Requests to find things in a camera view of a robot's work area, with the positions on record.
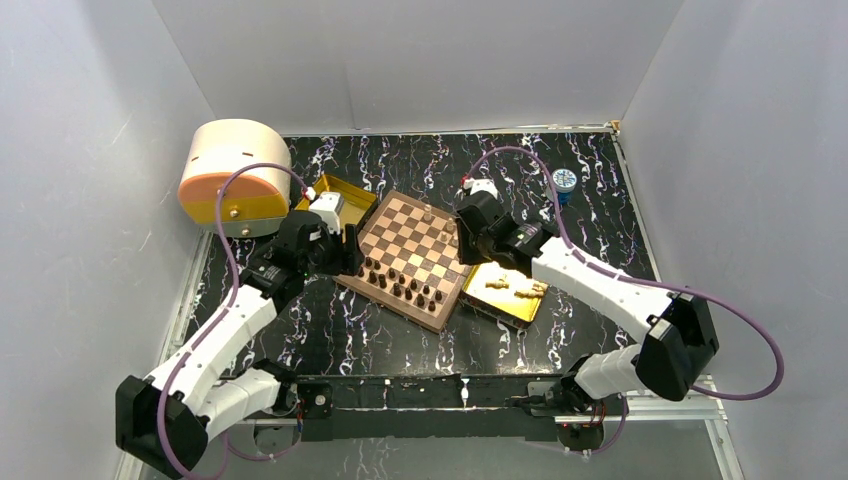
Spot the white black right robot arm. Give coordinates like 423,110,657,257
455,191,719,414

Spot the black aluminium base frame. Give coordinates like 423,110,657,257
125,374,730,458

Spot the white pieces pile in tin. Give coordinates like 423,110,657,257
484,277,548,299

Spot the cream orange round appliance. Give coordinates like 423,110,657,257
177,118,293,238

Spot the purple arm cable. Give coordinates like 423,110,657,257
463,145,786,403
155,162,313,480

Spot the dark chess pieces row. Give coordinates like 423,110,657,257
354,257,447,315

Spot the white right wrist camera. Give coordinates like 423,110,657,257
461,178,499,199

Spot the gold tin with white pieces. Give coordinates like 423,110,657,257
459,262,546,329

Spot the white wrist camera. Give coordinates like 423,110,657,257
461,178,499,199
308,191,345,234

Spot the wooden chess board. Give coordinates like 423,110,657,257
335,190,471,333

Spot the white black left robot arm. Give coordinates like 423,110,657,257
115,210,364,479

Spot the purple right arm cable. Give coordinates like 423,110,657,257
463,145,786,403

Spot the empty gold tin box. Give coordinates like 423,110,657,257
313,174,379,232

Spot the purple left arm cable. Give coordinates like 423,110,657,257
155,162,313,480

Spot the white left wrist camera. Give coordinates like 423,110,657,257
308,191,345,234

